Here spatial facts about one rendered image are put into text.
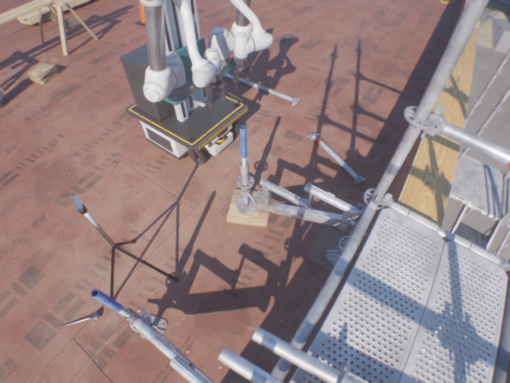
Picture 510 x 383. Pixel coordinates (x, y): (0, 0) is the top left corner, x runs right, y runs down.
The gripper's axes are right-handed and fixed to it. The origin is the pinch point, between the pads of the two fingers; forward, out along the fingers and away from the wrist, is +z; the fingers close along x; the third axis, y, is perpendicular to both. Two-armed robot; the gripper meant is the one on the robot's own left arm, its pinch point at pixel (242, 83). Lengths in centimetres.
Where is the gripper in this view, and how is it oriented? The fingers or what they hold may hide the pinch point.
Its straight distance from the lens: 215.8
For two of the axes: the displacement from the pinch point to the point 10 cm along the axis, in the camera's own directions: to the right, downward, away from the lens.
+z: 0.0, 6.0, 8.0
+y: 8.1, 4.7, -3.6
